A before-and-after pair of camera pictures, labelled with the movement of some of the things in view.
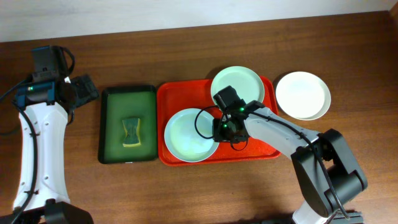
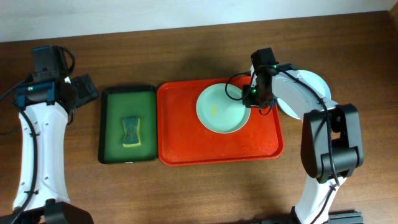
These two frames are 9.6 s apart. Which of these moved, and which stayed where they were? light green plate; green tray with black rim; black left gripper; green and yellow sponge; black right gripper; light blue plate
Moved: black right gripper; light blue plate; light green plate
Stayed: green and yellow sponge; green tray with black rim; black left gripper
